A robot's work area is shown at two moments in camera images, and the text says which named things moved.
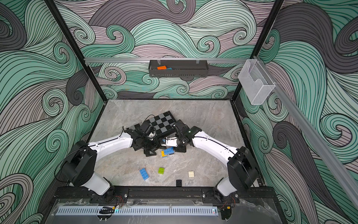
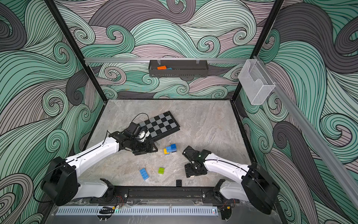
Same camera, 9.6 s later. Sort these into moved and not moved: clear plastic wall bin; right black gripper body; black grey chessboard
Moved: right black gripper body
Not moved: clear plastic wall bin; black grey chessboard
